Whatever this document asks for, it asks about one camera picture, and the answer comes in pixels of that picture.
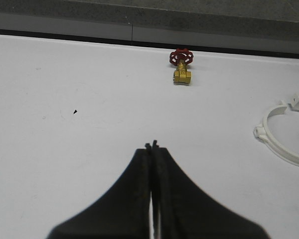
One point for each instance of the grey stone counter shelf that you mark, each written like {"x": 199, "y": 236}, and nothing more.
{"x": 261, "y": 25}

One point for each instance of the white half pipe clamp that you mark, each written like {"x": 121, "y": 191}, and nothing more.
{"x": 263, "y": 133}
{"x": 294, "y": 104}

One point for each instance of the brass valve red handwheel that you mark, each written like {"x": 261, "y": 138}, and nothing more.
{"x": 180, "y": 58}

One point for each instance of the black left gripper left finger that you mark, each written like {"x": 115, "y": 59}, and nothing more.
{"x": 121, "y": 213}

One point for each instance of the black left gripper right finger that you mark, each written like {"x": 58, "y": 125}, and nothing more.
{"x": 181, "y": 210}

